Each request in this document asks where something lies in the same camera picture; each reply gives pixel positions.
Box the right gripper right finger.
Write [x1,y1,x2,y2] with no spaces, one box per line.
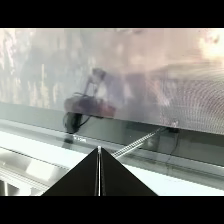
[99,146,158,197]

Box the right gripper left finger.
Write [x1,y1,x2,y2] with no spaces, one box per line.
[41,146,100,197]

